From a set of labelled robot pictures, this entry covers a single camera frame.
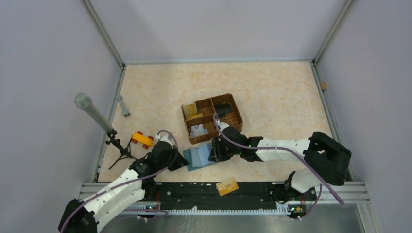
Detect purple cable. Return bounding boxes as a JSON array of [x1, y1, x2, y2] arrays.
[[60, 130, 179, 233], [213, 112, 345, 221]]

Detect grey metal tube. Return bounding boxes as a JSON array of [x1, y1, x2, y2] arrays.
[[73, 92, 114, 133]]

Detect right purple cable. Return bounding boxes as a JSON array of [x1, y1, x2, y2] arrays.
[[213, 112, 345, 221]]

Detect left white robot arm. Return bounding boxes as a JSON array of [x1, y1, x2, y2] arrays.
[[58, 141, 189, 233]]

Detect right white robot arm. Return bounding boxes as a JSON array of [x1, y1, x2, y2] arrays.
[[210, 123, 352, 203]]

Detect black VIP card stack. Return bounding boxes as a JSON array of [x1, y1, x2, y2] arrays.
[[214, 103, 233, 118]]

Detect gold credit card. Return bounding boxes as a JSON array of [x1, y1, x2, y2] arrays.
[[216, 177, 239, 196]]

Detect yellow red toy car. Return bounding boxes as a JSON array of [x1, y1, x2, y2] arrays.
[[131, 131, 154, 149]]

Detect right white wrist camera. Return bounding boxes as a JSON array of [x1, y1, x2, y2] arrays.
[[215, 120, 230, 131]]

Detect small tan cork piece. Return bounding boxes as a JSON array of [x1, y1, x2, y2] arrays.
[[319, 81, 327, 91]]

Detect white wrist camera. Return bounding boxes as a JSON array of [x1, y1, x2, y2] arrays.
[[156, 133, 174, 147], [215, 120, 230, 131]]

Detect black tube clamp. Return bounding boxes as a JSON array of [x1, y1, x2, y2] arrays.
[[105, 130, 137, 170]]

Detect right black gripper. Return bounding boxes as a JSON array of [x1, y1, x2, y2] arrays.
[[208, 137, 241, 162]]

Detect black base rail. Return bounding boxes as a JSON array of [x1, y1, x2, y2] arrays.
[[143, 182, 280, 211]]

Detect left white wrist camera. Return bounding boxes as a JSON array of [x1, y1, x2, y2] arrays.
[[156, 133, 174, 147]]

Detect woven wicker tray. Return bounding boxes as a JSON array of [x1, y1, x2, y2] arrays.
[[181, 93, 243, 145]]

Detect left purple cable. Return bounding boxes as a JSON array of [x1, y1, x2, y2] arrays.
[[60, 130, 179, 233]]

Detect blue leather card holder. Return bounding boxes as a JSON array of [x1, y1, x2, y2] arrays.
[[183, 142, 215, 172]]

